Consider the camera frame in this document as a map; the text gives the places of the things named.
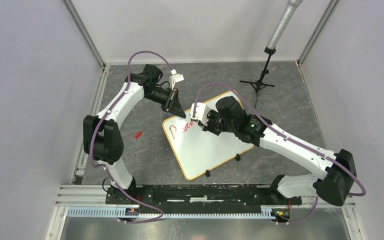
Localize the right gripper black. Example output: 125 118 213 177
198 108 237 136

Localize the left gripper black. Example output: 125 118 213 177
145 87 186 119

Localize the yellow framed whiteboard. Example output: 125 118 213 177
162 109 254 181

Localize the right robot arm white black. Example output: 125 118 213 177
190 96 357 207

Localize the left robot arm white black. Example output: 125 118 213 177
83 64 186 204

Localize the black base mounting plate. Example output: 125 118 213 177
105 184 302 215

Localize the silver microphone on tripod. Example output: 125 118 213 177
239 0 303 107

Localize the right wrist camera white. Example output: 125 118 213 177
189 102 211 126

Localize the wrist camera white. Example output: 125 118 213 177
189 102 211 126
169 69 184 90

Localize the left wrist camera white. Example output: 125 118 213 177
169 69 184 90

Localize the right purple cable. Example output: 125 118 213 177
191 82 367 226

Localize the purple cable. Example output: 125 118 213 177
191 82 367 226
88 50 176 225

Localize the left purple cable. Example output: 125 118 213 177
88 50 176 225

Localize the aluminium rail with comb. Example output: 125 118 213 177
56 185 357 220

